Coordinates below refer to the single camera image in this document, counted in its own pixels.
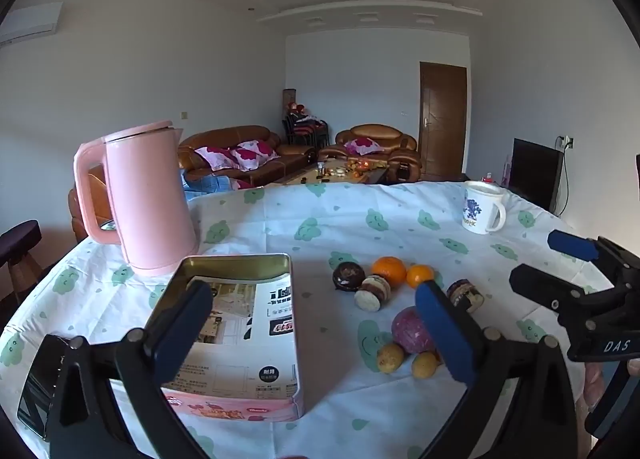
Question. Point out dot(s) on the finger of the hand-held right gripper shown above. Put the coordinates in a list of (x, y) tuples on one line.
[(572, 244), (545, 289)]

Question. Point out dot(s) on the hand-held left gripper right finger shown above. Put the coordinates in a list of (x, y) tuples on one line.
[(450, 334)]

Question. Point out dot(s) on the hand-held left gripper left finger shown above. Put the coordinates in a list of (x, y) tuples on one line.
[(182, 334)]

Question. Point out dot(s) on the purple onion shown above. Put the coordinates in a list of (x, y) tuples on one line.
[(410, 331)]

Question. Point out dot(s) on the small brown labelled jar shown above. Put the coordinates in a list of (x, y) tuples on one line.
[(465, 295)]

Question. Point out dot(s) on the brownish yellow round fruit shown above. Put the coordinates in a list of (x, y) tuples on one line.
[(390, 358)]

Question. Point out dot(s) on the small orange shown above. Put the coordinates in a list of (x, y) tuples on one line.
[(419, 276)]

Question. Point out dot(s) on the rectangular metal tin box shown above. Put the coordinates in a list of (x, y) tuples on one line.
[(235, 266)]

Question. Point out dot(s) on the brown white round snack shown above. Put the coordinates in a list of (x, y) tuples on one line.
[(372, 291)]

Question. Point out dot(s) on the large orange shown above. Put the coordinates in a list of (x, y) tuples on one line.
[(390, 269)]

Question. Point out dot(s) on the dark purple passion fruit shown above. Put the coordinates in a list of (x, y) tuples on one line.
[(347, 275)]

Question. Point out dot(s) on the person's right hand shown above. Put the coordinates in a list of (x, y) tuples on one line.
[(634, 366)]

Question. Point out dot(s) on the black television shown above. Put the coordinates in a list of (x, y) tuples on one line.
[(532, 174)]

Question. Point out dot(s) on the printed paper sheet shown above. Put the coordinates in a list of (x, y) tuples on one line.
[(270, 344)]

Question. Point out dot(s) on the white printed mug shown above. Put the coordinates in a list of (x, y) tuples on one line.
[(477, 211)]

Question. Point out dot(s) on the pink electric kettle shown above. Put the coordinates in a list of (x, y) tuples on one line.
[(150, 199)]

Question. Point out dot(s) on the blue checked clothes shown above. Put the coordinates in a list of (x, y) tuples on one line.
[(210, 184)]

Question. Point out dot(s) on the black smartphone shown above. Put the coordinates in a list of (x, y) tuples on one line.
[(37, 389)]

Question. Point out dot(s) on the brown leather chair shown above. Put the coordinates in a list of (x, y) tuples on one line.
[(97, 199)]

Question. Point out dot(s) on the white cloud print tablecloth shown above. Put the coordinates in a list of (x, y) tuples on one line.
[(310, 219)]

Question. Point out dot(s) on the pink floral pillow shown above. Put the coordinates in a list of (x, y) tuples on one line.
[(365, 145), (257, 153), (217, 159)]

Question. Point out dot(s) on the brown wooden door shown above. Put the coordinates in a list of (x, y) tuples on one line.
[(442, 119)]

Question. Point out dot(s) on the dark round stool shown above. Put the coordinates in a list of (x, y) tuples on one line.
[(20, 236)]

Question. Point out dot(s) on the wooden coffee table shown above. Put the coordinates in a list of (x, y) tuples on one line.
[(305, 176)]

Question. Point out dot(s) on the brown leather armchair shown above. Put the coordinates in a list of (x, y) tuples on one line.
[(385, 136)]

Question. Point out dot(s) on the brown leather sofa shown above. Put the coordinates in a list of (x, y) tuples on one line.
[(295, 159)]

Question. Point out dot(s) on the stacked dark chairs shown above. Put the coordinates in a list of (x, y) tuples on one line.
[(305, 129)]

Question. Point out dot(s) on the white air conditioner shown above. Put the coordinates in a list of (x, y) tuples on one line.
[(30, 24)]

